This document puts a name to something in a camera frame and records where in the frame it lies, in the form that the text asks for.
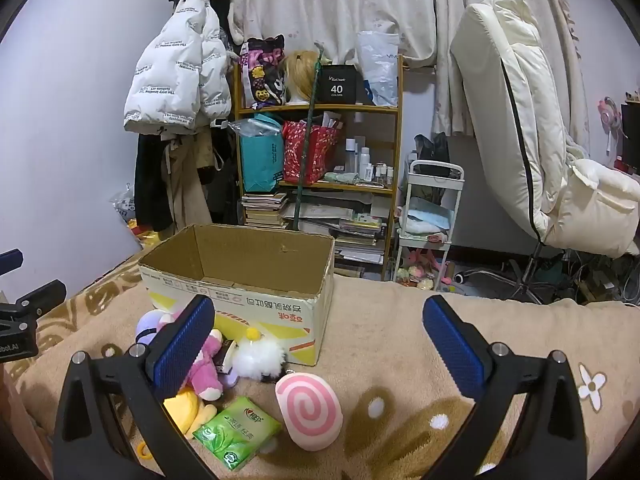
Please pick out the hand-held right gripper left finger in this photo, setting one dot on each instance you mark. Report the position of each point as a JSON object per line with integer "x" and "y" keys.
{"x": 182, "y": 347}

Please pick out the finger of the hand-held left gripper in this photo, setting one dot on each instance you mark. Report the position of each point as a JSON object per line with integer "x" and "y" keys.
{"x": 42, "y": 297}
{"x": 10, "y": 261}

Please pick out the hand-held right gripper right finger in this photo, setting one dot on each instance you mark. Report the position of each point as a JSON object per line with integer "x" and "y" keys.
{"x": 455, "y": 350}

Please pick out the pink plush toy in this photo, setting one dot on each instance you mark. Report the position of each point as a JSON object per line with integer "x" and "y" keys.
{"x": 205, "y": 370}

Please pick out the purple plush doll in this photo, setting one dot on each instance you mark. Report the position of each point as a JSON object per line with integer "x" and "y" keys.
{"x": 147, "y": 327}

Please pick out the black tissue pack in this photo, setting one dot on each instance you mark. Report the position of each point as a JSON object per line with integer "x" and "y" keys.
{"x": 227, "y": 352}

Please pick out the yellow plush toy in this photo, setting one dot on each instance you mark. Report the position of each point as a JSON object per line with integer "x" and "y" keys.
{"x": 187, "y": 410}

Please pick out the white fluffy plush toy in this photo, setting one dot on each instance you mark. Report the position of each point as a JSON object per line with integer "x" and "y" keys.
{"x": 257, "y": 357}

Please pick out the green tissue pack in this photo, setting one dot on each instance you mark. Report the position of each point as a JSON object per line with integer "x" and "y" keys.
{"x": 235, "y": 430}

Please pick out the printed cardboard box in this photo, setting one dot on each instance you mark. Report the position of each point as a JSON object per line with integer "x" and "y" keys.
{"x": 280, "y": 320}

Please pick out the yellow plastic hook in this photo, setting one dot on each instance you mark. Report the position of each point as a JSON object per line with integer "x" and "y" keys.
{"x": 150, "y": 455}

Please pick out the pink swirl squishy toy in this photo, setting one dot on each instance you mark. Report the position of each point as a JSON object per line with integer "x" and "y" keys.
{"x": 310, "y": 410}

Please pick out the beige patterned round rug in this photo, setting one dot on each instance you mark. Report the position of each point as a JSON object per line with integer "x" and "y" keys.
{"x": 400, "y": 320}

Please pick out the pile of pink plush toys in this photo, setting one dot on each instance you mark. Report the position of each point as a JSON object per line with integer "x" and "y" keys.
{"x": 420, "y": 260}

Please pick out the red and yellow packet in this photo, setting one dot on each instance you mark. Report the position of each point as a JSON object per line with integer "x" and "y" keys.
{"x": 142, "y": 235}

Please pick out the clear plastic bag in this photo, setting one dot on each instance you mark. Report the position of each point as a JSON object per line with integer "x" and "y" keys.
{"x": 122, "y": 205}

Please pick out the light blue folded cloth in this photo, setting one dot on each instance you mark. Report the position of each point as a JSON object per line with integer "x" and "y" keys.
{"x": 425, "y": 215}

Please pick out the beige pants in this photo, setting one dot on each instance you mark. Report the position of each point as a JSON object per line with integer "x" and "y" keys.
{"x": 185, "y": 195}

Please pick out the black coat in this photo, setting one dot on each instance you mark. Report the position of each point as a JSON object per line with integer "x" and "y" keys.
{"x": 150, "y": 185}

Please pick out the pile of books and papers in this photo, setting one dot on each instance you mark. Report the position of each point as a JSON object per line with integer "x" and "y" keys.
{"x": 350, "y": 230}

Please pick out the stack of books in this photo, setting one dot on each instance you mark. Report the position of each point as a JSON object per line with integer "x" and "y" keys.
{"x": 265, "y": 210}

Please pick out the black bag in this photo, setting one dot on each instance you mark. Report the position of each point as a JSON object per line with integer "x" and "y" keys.
{"x": 432, "y": 150}

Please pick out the teal paper bag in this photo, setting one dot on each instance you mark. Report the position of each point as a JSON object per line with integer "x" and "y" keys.
{"x": 260, "y": 160}

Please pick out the group of white cosmetic bottles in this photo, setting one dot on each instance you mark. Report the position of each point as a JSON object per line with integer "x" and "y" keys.
{"x": 365, "y": 160}

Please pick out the red gift bag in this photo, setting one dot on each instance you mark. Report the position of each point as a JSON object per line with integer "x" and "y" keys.
{"x": 310, "y": 155}

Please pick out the green pole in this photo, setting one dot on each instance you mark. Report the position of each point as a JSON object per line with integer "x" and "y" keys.
{"x": 305, "y": 150}

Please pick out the white puffer jacket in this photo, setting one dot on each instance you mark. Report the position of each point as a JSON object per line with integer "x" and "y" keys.
{"x": 170, "y": 75}

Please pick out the white padded chair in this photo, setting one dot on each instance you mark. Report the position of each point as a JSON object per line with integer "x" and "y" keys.
{"x": 500, "y": 85}

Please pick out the wooden shelf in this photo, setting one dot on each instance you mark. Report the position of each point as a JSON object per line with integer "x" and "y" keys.
{"x": 320, "y": 108}

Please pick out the pink desk fan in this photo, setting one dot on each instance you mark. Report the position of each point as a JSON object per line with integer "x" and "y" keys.
{"x": 611, "y": 115}

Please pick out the purple printed bag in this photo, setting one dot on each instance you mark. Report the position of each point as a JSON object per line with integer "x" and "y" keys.
{"x": 260, "y": 75}

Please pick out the black box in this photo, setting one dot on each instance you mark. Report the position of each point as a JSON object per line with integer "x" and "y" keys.
{"x": 340, "y": 90}

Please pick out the white plastic bag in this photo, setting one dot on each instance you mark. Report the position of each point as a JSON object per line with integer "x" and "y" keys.
{"x": 377, "y": 70}

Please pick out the blonde wig head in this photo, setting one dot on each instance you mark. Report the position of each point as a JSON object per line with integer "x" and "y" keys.
{"x": 300, "y": 72}

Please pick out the cream curtain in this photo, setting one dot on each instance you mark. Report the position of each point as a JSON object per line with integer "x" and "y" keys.
{"x": 350, "y": 0}

